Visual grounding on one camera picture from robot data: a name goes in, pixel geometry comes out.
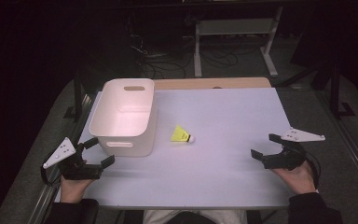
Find white plastic bin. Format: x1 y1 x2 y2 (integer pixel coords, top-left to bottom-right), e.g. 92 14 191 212
89 77 158 158

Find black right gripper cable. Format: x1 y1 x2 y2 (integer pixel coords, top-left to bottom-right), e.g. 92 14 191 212
305 154 322 189

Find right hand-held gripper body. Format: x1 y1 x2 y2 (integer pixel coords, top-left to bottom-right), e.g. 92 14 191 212
262 126 326 172

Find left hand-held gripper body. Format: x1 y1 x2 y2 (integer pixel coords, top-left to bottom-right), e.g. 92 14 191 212
42 136 103 182

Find person's left hand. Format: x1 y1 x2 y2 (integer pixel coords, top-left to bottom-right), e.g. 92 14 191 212
60 175 95 204

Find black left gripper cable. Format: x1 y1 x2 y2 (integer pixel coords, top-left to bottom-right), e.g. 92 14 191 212
39 151 63 188

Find yellow shuttlecock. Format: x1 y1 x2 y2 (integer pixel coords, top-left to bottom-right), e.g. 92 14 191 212
170 124 196 145

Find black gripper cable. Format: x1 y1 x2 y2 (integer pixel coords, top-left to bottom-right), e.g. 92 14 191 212
39 151 63 188
305 154 322 189

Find person's legs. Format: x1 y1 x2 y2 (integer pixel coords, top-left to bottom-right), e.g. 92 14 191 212
142 208 249 224

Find black floor cables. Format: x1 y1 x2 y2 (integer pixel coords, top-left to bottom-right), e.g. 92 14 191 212
130 34 241 79

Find white metal table frame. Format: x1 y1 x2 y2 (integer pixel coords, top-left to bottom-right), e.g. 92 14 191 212
193 6 284 78

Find person's right hand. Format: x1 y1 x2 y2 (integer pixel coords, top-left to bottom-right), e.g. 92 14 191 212
271 161 319 196

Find black metal stand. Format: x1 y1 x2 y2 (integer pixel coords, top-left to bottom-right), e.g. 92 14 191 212
62 70 91 123
275 60 357 121

